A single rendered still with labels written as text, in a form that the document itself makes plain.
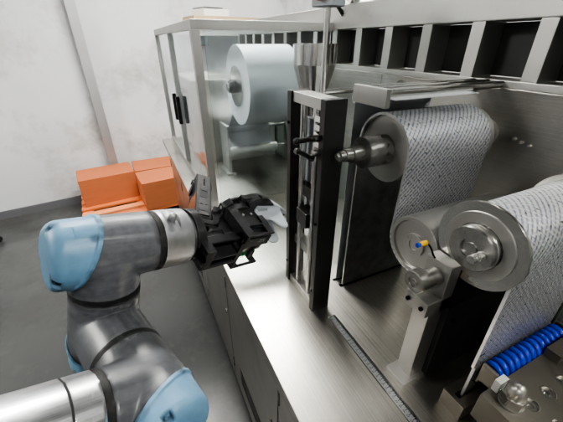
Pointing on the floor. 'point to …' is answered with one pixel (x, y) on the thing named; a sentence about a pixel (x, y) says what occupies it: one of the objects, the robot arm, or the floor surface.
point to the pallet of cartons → (127, 187)
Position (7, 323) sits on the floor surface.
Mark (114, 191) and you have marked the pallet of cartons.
